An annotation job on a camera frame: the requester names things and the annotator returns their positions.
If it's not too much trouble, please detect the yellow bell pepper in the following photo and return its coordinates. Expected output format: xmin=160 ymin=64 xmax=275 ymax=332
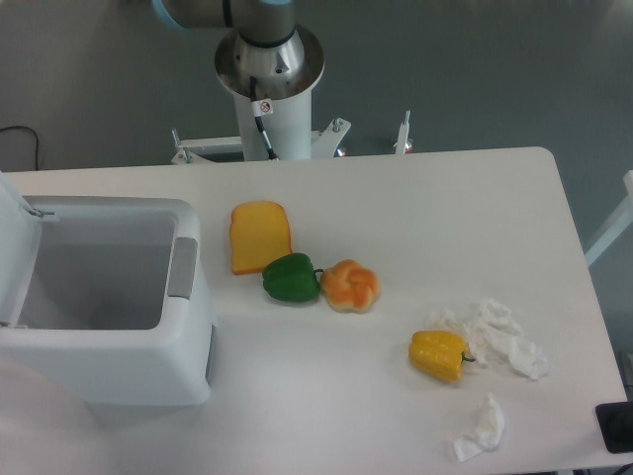
xmin=408 ymin=331 xmax=475 ymax=383

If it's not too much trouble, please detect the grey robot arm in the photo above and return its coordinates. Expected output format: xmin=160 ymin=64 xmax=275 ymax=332
xmin=151 ymin=0 xmax=297 ymax=48

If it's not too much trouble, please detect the white frame at right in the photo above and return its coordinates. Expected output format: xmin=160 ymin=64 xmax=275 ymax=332
xmin=585 ymin=170 xmax=632 ymax=267

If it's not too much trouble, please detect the small crumpled white tissue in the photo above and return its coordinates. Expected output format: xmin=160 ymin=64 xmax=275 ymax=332
xmin=452 ymin=393 xmax=505 ymax=463

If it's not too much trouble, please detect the white trash can body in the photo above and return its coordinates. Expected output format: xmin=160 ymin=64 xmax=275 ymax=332
xmin=1 ymin=197 xmax=218 ymax=407

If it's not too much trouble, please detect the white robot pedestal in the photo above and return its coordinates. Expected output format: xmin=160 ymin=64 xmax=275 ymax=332
xmin=172 ymin=25 xmax=351 ymax=164

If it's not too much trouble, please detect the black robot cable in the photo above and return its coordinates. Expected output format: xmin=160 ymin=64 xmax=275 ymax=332
xmin=249 ymin=76 xmax=281 ymax=162

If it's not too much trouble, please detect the green bell pepper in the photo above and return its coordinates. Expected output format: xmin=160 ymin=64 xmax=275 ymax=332
xmin=262 ymin=252 xmax=320 ymax=303

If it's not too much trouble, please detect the white trash can lid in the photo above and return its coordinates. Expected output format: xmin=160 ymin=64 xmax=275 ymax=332
xmin=1 ymin=174 xmax=42 ymax=327

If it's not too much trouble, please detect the braided bread roll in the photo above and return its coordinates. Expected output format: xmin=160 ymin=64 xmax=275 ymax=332
xmin=320 ymin=259 xmax=381 ymax=313

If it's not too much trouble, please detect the black device at edge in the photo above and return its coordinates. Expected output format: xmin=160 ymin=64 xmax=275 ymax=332
xmin=595 ymin=401 xmax=632 ymax=453

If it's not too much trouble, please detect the white levelling foot post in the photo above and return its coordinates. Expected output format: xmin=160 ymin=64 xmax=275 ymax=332
xmin=394 ymin=110 xmax=412 ymax=155

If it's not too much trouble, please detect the large crumpled white tissue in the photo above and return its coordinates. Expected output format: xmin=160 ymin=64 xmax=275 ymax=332
xmin=427 ymin=298 xmax=550 ymax=381

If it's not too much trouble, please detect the black floor cable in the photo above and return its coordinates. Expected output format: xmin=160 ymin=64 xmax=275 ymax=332
xmin=0 ymin=126 xmax=46 ymax=172

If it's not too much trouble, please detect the orange toast slice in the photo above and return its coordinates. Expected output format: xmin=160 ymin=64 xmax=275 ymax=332
xmin=229 ymin=201 xmax=293 ymax=275

